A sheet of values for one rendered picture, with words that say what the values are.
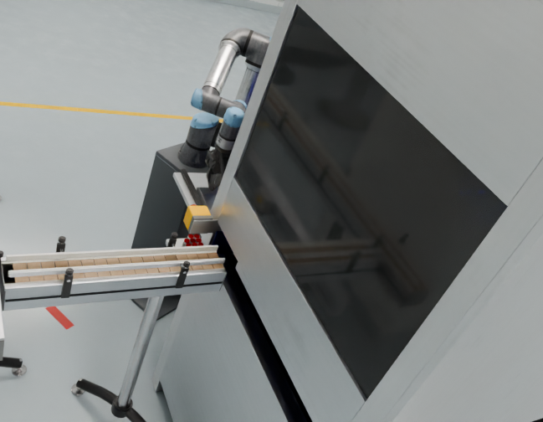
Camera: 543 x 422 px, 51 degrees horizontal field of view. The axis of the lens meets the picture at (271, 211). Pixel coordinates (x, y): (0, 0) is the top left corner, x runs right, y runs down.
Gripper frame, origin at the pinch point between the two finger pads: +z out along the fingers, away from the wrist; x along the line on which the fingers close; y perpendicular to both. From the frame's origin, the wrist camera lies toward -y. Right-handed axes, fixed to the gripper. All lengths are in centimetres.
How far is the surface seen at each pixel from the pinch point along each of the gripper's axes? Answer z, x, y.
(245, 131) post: -46, 12, -28
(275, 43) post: -75, 12, -27
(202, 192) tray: 3.1, 3.0, 1.4
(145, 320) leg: 25, 34, -43
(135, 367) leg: 51, 33, -44
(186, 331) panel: 42, 13, -37
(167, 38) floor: 93, -109, 358
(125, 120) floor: 92, -28, 198
